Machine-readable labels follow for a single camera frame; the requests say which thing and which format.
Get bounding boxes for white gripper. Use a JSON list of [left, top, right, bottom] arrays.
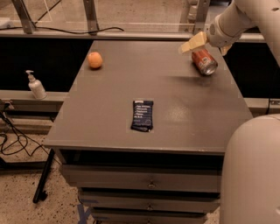
[[178, 15, 232, 56]]

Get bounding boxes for red coke can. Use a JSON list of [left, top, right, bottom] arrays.
[[192, 49, 218, 75]]

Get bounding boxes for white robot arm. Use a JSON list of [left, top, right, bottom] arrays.
[[178, 0, 280, 224]]

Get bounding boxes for dark blue snack bar wrapper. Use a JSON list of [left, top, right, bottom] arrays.
[[130, 101, 153, 132]]

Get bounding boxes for grey drawer cabinet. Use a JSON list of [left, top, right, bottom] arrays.
[[45, 40, 251, 224]]

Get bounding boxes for orange fruit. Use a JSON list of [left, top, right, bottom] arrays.
[[87, 52, 102, 69]]

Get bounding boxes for white pump dispenser bottle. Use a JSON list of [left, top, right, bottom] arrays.
[[25, 70, 46, 100]]

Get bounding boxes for top grey drawer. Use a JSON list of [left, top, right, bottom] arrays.
[[60, 164, 221, 193]]

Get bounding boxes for grey drawer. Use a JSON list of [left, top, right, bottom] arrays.
[[91, 208, 206, 224], [60, 164, 221, 193], [79, 191, 220, 213]]

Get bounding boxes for middle grey drawer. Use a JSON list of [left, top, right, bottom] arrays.
[[79, 191, 220, 213]]

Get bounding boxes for bottom grey drawer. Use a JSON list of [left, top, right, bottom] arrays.
[[91, 208, 206, 224]]

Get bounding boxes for blue tape on floor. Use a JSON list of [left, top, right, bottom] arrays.
[[77, 204, 91, 224]]

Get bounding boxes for black metal stand leg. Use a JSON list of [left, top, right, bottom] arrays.
[[32, 150, 54, 204]]

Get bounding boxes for right metal frame strut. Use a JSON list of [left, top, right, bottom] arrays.
[[193, 0, 211, 34]]

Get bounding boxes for metal frame strut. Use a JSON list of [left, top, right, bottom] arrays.
[[193, 0, 211, 34], [11, 0, 35, 34], [83, 0, 99, 35]]

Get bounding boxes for middle metal frame strut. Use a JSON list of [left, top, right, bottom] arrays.
[[83, 0, 99, 35]]

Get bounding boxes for black cable on ledge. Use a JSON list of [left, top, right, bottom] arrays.
[[0, 25, 124, 35]]

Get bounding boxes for left metal frame strut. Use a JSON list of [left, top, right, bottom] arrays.
[[11, 0, 35, 34]]

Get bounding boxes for black floor cables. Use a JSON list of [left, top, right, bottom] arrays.
[[0, 99, 51, 157]]

